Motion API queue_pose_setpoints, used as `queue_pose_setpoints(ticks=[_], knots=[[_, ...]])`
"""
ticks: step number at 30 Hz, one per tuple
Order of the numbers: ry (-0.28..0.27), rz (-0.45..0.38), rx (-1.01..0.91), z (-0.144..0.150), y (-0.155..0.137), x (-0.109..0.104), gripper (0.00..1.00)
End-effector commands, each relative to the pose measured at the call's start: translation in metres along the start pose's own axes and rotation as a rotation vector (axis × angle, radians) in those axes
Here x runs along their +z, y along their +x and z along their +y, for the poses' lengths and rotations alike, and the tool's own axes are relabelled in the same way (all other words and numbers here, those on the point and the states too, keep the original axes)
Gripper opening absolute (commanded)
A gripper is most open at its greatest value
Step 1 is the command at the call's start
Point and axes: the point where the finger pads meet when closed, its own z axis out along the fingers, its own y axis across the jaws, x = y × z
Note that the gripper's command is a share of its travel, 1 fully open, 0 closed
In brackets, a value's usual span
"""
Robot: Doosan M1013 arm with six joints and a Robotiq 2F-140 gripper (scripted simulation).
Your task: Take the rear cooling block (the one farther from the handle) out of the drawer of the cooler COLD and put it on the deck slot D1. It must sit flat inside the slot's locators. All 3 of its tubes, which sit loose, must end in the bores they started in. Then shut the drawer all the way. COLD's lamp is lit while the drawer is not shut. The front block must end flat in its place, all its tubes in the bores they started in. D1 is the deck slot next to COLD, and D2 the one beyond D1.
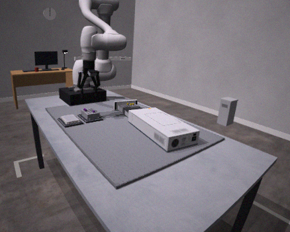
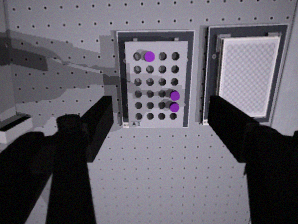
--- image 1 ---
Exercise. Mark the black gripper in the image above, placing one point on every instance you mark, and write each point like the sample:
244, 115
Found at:
87, 65

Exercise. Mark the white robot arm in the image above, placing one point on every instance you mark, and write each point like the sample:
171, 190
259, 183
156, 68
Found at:
106, 39

